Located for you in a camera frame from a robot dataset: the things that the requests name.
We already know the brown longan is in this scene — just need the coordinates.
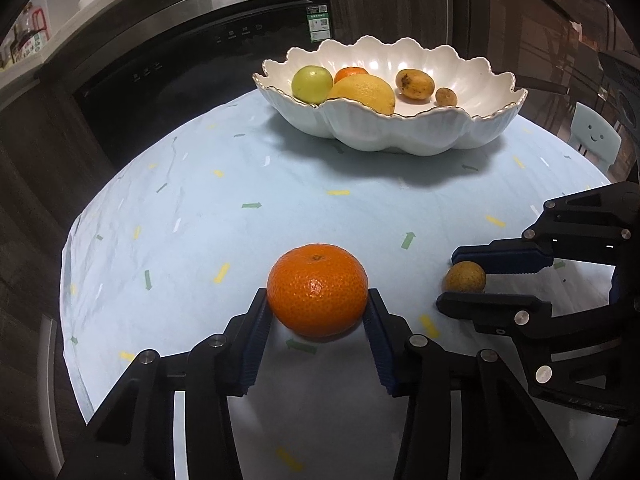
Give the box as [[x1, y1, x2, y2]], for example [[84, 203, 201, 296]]
[[442, 261, 486, 292], [435, 87, 458, 107]]

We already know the large orange mandarin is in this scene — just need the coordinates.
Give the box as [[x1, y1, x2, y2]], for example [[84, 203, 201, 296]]
[[266, 244, 369, 339]]

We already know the yellow brown mango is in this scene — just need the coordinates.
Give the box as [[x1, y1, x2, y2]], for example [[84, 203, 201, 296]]
[[395, 68, 435, 101]]

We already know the yellow lemon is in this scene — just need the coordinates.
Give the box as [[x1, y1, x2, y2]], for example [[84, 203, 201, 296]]
[[326, 74, 396, 116]]

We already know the small orange mandarin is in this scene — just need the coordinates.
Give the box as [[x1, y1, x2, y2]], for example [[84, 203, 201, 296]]
[[334, 66, 368, 84]]

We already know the green apple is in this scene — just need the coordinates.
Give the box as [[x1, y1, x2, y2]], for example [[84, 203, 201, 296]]
[[291, 65, 333, 105]]

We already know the light blue kids chair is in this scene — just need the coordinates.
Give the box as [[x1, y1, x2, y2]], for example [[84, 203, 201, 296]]
[[567, 102, 622, 174]]

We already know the white scalloped bowl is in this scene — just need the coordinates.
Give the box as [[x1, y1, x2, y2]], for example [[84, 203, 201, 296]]
[[253, 36, 527, 156]]

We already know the light blue tablecloth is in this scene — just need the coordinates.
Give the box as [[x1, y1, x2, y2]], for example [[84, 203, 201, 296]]
[[60, 91, 608, 479]]

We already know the black built-in dishwasher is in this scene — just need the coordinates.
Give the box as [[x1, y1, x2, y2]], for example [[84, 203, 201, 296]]
[[72, 0, 329, 168]]

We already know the soy sauce bottle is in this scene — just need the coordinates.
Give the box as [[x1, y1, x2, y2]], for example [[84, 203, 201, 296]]
[[10, 1, 50, 63]]

